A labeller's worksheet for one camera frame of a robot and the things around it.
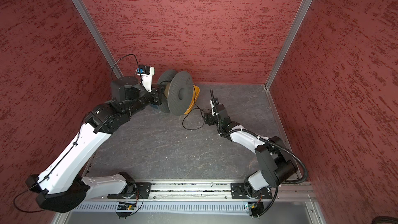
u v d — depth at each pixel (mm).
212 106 810
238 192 741
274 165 438
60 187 378
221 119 682
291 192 761
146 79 525
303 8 795
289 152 404
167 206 709
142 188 747
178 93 625
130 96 431
